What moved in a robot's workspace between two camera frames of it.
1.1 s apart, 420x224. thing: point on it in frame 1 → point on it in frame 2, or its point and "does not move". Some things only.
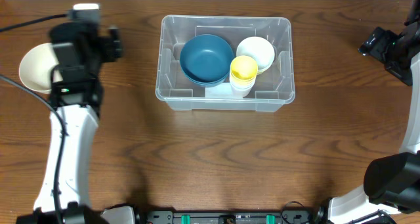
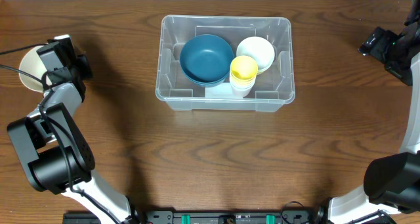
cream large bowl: (36, 67) does not move
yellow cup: (243, 68) does not move
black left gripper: (115, 48) → (83, 62)
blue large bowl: (206, 58) does not move
